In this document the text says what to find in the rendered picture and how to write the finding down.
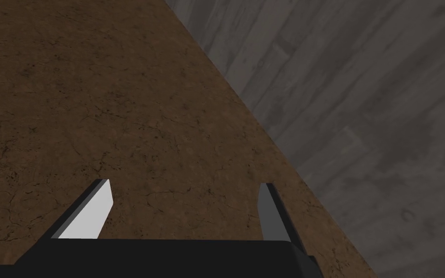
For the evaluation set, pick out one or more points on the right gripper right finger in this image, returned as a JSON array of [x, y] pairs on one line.
[[274, 220]]

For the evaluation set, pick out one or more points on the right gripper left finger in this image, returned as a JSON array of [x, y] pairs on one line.
[[85, 216]]

